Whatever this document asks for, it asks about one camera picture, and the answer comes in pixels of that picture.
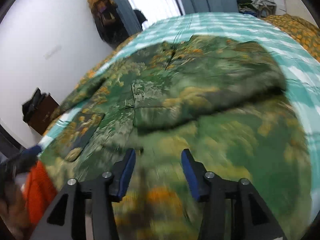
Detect dark garment at window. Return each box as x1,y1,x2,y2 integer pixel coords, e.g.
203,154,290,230
133,9,148,30

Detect clothes pile on chair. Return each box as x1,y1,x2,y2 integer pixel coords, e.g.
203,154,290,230
237,0,277,18

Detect teal white plaid bedsheet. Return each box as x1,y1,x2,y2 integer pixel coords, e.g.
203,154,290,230
37,11,320,156

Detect green landscape print jacket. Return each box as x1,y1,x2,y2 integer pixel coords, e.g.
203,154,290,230
40,36,311,239

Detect blue-grey curtain left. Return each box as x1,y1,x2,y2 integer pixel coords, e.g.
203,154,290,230
113,0,142,36

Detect orange floral green quilt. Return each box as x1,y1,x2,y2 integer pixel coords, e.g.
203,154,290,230
264,14,320,61

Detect dark clothes on dresser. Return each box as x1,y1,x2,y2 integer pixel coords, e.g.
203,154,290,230
22,88,47,123

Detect orange fleece trousers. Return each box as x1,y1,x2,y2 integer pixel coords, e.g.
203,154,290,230
23,160,57,228

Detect brown wooden dresser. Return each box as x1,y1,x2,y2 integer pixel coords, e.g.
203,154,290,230
28,94,59,135

